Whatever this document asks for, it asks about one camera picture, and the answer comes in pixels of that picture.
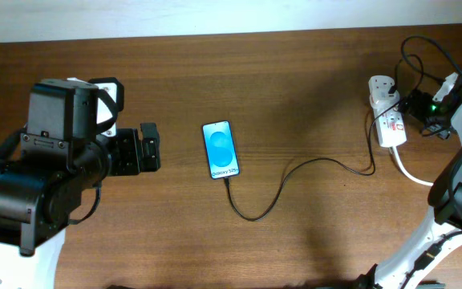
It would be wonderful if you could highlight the arm white wrist camera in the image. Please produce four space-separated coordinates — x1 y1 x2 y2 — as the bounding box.
433 72 459 103
64 77 124 140

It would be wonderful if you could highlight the right arm white wrist camera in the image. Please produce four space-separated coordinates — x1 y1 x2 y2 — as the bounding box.
433 72 459 103

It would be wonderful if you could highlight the blue Galaxy smartphone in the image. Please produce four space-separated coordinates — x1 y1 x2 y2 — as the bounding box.
202 120 240 180

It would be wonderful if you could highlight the white power strip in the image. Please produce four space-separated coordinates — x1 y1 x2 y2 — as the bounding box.
368 75 407 148

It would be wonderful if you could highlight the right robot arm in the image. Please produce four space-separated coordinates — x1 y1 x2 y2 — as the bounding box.
351 71 462 289

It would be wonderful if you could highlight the left arm white wrist camera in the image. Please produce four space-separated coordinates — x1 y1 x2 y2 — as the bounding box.
64 77 124 140

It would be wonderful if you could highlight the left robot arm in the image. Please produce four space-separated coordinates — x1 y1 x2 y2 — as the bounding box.
0 77 160 288

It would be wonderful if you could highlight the black USB charging cable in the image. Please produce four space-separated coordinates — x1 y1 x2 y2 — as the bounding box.
222 54 424 222

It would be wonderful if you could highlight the white USB wall charger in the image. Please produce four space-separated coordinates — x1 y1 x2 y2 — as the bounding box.
370 89 400 109

